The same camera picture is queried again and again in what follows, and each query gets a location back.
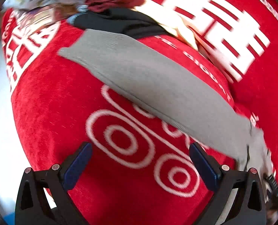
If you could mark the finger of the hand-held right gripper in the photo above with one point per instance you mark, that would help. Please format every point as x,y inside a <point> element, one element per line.
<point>273,182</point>

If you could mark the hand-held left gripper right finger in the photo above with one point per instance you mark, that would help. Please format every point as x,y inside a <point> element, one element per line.
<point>203,166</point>

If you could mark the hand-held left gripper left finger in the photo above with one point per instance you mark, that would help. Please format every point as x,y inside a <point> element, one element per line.
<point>79,164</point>

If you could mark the grey small garment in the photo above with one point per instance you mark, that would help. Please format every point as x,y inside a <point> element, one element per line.
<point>153,79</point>

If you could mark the red printed blanket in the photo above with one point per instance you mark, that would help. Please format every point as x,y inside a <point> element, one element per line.
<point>59,103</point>

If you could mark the cream cloth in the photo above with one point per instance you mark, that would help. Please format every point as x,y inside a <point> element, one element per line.
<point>176,31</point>

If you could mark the black cloth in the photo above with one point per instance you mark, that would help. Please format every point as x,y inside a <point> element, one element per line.
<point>129,21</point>

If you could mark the light grey-blue cloth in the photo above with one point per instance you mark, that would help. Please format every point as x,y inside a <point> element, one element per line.
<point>42,1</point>

